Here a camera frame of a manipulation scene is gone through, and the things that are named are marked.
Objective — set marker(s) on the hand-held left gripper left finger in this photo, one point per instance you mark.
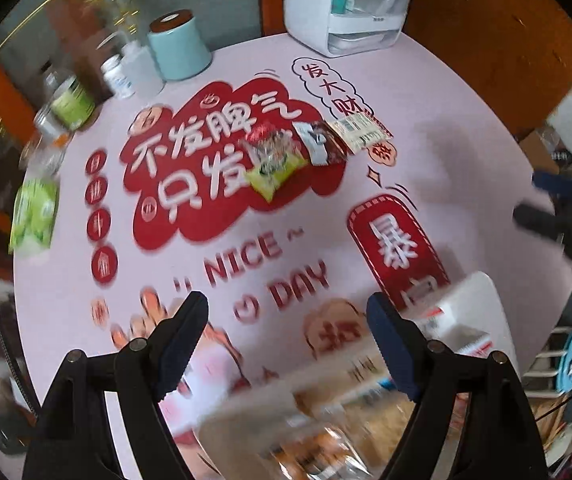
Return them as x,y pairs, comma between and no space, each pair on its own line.
178,345

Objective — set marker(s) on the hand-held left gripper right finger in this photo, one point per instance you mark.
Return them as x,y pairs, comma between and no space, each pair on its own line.
391,345

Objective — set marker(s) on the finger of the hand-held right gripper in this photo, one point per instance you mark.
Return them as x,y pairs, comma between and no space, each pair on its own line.
536,220
548,182

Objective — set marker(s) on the puffed rice snack packet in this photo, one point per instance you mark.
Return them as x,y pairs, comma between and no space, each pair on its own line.
378,422

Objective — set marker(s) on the clear packet of orange balls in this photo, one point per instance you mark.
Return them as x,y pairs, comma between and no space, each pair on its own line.
308,452

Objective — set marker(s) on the green snack packet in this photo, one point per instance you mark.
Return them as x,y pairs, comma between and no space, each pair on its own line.
278,180

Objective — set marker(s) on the pale barcode snack packet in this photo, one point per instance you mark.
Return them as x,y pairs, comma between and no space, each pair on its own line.
361,130

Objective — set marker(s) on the dark brown and white packet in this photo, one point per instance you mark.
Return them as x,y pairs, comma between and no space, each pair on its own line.
318,145

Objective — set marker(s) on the red and clear snack packet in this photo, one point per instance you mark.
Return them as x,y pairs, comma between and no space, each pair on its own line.
266,142

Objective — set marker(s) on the pink printed tablecloth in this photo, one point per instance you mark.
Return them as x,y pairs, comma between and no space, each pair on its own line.
416,185

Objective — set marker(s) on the wooden cabinet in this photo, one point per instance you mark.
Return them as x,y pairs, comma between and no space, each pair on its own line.
491,35

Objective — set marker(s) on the green tissue pack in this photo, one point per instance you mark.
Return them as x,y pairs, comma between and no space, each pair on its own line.
33,215

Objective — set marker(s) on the clear glass cup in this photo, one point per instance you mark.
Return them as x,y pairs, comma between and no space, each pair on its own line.
46,157

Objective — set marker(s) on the small clear jar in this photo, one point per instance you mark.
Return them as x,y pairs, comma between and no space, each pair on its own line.
48,125

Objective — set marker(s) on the green label bottle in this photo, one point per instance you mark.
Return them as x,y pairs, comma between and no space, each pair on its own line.
68,102

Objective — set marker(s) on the small white pill bottle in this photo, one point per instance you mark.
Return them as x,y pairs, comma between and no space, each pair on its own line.
116,77

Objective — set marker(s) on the white squeeze bottle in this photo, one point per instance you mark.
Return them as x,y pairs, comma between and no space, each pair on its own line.
141,67

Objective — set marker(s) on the white cosmetics organizer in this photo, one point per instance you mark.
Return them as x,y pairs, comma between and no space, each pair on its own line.
311,15

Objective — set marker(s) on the light blue canister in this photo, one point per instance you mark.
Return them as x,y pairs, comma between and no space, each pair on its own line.
178,50

